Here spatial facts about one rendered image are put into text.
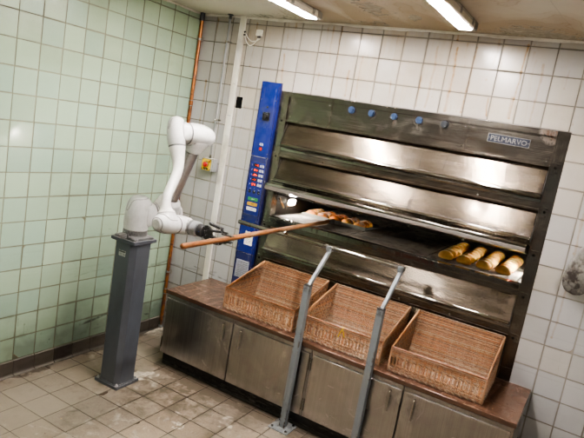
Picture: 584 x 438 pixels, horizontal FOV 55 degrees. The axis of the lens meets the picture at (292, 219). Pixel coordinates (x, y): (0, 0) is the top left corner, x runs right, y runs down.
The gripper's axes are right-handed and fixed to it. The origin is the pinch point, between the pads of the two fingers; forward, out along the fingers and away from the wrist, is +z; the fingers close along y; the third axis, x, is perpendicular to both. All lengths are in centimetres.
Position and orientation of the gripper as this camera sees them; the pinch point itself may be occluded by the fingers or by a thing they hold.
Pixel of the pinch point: (227, 238)
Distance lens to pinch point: 320.3
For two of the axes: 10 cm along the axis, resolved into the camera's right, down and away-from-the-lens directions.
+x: -4.9, 0.7, -8.7
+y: -1.7, 9.7, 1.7
